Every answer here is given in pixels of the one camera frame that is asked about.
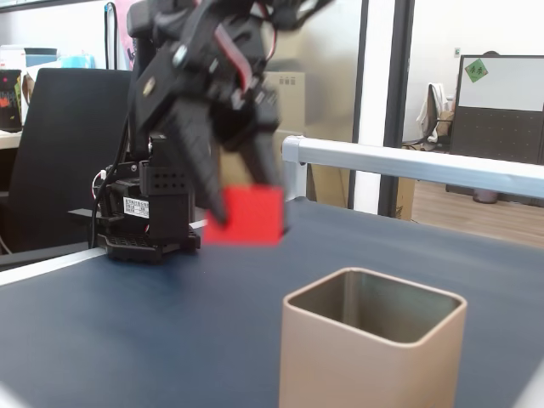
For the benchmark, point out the red cube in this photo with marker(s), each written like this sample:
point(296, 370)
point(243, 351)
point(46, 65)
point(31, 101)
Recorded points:
point(251, 217)

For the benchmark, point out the beige square metal container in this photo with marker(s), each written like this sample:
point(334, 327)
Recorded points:
point(365, 365)

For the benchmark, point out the cardboard box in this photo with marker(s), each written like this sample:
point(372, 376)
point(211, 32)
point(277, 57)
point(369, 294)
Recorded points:
point(291, 102)

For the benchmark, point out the teal box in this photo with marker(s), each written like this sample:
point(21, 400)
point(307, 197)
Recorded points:
point(76, 61)

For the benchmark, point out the black office chair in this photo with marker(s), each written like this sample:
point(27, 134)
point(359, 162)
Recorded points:
point(64, 149)

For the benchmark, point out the black printed bag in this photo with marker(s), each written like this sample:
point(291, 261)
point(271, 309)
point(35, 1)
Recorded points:
point(9, 102)

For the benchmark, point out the white garment on chair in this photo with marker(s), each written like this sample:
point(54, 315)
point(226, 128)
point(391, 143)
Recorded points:
point(434, 106)

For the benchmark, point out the green paper sticker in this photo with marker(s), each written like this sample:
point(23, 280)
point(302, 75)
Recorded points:
point(477, 71)

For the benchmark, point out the dark office partition screen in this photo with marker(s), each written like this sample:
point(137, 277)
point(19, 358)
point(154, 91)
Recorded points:
point(497, 132)

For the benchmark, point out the aluminium frame rail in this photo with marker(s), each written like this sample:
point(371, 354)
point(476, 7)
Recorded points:
point(404, 163)

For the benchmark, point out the black door frame post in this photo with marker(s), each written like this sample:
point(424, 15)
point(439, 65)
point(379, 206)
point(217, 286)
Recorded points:
point(397, 106)

